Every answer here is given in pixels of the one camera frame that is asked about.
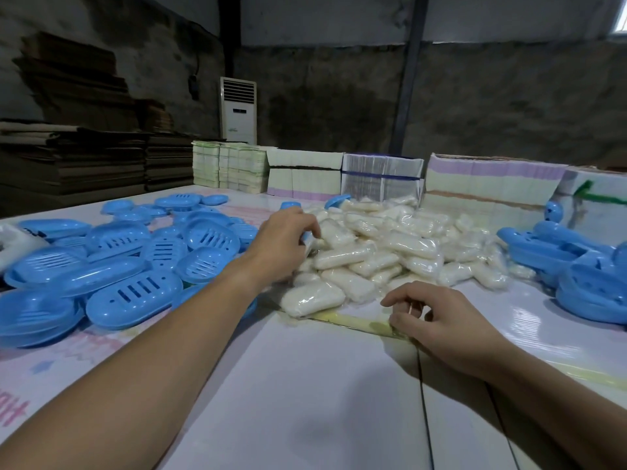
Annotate white standing air conditioner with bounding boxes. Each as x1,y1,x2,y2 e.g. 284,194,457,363
219,76,258,145

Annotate stacks of brown cardboard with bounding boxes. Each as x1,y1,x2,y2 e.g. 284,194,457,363
0,31,195,216

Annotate silver sheet bundle, blue band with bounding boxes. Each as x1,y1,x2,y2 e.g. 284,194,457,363
340,153,425,204

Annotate person's left forearm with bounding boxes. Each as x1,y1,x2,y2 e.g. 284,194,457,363
0,258,265,470

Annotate clear plastic bag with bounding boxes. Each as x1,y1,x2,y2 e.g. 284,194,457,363
313,303,417,341

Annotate white sheet stack, green mark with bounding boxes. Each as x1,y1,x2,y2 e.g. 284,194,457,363
553,166,627,245

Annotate pile of white soaps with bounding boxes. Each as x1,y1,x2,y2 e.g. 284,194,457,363
279,194,538,319

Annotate pile of blue slotted lids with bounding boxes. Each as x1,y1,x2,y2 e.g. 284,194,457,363
0,193,261,349

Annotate row of stacked flat cartons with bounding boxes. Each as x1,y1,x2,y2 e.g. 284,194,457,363
266,149,345,201

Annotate barred window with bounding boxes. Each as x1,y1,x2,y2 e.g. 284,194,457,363
609,0,627,37

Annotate person's right hand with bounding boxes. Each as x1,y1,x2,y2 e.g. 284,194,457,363
380,281,510,383

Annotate person's left hand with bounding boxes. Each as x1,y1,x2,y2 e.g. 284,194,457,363
242,206,322,285

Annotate dark metal pillar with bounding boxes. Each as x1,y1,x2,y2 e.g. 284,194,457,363
217,0,242,79
389,0,431,157

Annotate white carton stack, pink stripe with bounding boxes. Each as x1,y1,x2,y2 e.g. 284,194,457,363
421,152,569,230

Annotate stack of greenish paper sheets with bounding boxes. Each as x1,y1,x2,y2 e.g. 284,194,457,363
191,140,275,195

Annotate white crumpled plastic bag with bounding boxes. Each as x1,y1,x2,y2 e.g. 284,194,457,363
0,222,50,275

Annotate pile of blue plastic lids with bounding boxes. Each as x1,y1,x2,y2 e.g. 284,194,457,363
497,219,627,326

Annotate person's right forearm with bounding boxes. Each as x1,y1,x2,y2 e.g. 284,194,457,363
482,347,627,470

